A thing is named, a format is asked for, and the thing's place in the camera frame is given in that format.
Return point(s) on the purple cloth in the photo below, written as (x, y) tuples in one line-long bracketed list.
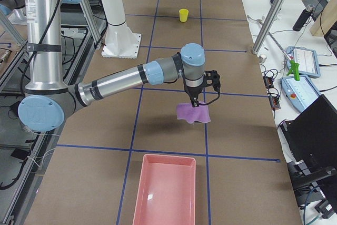
[(190, 114)]

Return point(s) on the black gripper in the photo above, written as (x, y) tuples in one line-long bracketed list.
[(193, 93)]

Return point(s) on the yellow plastic cup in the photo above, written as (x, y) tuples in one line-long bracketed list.
[(183, 15)]

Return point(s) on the black water bottle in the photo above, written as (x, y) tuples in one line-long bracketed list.
[(303, 18)]

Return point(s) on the white pedestal column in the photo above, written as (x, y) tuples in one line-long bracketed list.
[(120, 41)]

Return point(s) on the blue teach pendant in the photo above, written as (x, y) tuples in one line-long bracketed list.
[(307, 60), (302, 93)]

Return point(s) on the far blue teach pendant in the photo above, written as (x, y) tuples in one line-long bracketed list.
[(307, 60)]

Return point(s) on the near blue teach pendant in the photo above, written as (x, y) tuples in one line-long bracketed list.
[(302, 93)]

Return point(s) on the black laptop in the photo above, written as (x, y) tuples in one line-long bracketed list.
[(312, 135)]

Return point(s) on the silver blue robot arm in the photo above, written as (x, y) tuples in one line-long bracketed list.
[(48, 101)]

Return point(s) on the aluminium frame post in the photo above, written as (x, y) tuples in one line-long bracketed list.
[(268, 22)]

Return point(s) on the reacher grabber tool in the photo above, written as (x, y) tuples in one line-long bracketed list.
[(286, 56)]

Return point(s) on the pink plastic bin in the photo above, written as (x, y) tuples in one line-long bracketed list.
[(166, 190)]

